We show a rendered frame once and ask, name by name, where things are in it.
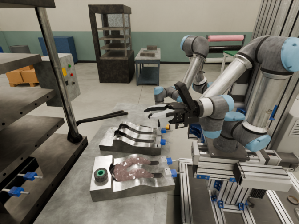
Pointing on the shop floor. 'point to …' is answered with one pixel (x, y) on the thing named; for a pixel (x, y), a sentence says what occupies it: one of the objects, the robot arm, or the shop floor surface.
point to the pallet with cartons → (22, 76)
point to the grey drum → (22, 49)
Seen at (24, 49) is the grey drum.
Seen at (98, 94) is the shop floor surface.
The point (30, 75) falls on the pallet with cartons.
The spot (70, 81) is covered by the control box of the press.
